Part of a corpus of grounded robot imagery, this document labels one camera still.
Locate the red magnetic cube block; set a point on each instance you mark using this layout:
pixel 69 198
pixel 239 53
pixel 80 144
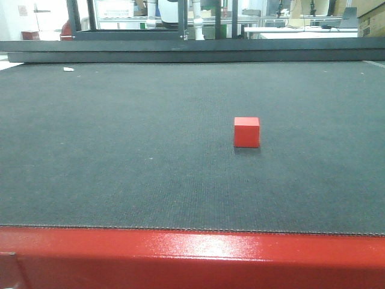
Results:
pixel 246 132

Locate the cardboard box right edge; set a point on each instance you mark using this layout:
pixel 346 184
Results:
pixel 371 18

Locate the white background table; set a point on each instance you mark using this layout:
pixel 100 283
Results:
pixel 306 32

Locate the dark grey stacked boards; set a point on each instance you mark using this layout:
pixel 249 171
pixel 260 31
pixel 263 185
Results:
pixel 190 51

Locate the dark grey carpet mat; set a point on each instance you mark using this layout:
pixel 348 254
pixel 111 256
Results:
pixel 152 146

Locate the dark metal frame rack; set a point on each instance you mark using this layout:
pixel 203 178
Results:
pixel 165 20

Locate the white robot arm pillar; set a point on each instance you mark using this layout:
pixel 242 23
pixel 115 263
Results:
pixel 198 20

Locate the red metal base frame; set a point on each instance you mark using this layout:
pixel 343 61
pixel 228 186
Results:
pixel 124 258

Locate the small red box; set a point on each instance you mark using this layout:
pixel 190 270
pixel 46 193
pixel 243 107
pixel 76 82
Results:
pixel 30 35

